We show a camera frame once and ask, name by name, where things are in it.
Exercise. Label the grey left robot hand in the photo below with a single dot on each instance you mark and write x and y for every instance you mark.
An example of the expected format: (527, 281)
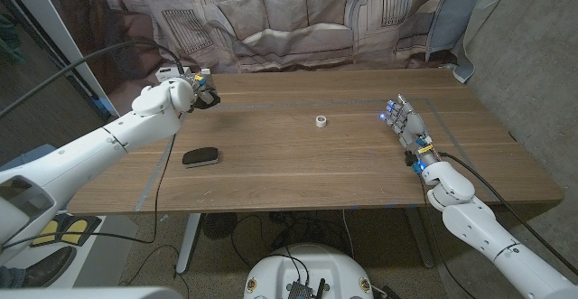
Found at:
(203, 82)

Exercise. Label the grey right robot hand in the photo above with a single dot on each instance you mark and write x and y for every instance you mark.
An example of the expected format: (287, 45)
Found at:
(413, 127)

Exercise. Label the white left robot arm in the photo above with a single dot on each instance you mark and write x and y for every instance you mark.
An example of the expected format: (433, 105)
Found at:
(90, 150)

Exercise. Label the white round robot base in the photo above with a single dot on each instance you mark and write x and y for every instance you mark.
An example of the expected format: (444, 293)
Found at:
(325, 267)

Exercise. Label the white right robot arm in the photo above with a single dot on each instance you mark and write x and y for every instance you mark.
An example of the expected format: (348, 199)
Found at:
(478, 227)

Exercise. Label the black whiteboard eraser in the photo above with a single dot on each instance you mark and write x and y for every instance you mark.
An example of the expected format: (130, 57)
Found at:
(201, 156)

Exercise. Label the small white tape roll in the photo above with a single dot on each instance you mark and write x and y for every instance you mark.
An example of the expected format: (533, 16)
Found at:
(321, 121)

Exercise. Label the white power strip box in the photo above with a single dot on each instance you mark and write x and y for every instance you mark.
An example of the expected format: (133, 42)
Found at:
(162, 74)

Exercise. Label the printed sofa backdrop cloth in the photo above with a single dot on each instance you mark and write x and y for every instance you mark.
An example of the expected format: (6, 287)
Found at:
(289, 19)

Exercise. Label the grey table leg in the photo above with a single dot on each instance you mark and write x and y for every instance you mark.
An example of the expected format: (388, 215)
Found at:
(420, 240)

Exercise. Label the black round floor fan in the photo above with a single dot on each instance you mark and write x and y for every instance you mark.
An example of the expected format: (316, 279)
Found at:
(219, 227)

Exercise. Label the white table leg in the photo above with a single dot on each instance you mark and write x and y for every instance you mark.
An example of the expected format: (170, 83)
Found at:
(187, 245)

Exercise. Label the blue plastic bin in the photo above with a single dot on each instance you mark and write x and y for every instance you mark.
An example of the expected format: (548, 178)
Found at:
(27, 159)

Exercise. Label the yellow black foot pedal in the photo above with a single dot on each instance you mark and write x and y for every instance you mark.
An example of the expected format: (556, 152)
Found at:
(76, 231)
(49, 229)

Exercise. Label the small black electronics module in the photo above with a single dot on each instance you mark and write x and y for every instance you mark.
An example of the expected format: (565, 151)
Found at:
(299, 291)

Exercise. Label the dark leather shoe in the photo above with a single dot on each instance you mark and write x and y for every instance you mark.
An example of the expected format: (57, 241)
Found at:
(52, 267)

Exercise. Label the blue jeans leg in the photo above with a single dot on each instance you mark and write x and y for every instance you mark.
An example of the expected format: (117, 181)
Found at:
(11, 277)

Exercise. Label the white door frame post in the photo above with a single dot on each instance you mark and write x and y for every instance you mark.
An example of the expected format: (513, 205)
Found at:
(63, 41)

